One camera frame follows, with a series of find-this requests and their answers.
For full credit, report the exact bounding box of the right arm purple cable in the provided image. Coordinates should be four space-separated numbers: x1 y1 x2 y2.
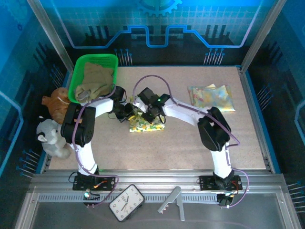
132 74 250 208

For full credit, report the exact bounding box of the grey white husky plush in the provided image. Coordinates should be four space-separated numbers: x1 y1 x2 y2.
36 116 71 158

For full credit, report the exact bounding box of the olive khaki skirt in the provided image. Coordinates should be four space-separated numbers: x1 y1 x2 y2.
75 62 115 104

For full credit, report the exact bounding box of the aluminium side rail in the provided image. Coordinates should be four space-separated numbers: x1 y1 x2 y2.
236 66 275 174

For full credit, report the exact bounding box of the small black controller board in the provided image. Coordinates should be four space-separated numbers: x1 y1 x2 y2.
216 193 235 208
82 190 101 208

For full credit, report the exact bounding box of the slotted grey cable duct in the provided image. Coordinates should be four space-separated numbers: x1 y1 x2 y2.
38 193 222 204

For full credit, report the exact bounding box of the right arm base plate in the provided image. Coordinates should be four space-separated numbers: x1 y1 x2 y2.
197 175 243 191

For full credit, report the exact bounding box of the aluminium front frame rail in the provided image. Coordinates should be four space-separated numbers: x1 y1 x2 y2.
30 168 286 191

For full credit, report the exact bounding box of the lemon print skirt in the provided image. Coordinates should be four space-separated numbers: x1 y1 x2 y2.
128 95 165 133

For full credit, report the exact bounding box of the brown teddy bear plush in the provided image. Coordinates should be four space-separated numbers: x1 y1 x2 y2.
41 87 72 125

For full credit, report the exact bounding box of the black white alarm clock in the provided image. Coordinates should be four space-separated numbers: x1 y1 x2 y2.
109 184 145 222

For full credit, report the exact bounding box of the pastel floral skirt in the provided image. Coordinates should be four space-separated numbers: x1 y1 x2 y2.
187 83 236 112

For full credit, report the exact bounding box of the green plastic basket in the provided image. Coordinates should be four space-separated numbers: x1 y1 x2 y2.
68 53 119 104

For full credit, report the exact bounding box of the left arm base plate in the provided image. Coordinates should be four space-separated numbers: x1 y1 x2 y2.
72 175 115 191

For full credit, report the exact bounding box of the grey metal bracket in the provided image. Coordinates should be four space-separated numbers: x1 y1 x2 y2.
157 186 185 221

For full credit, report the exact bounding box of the aluminium frame post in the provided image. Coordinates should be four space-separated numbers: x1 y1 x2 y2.
240 0 288 72
26 0 74 71

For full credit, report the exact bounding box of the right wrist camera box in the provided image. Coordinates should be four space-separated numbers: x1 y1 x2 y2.
133 100 148 113

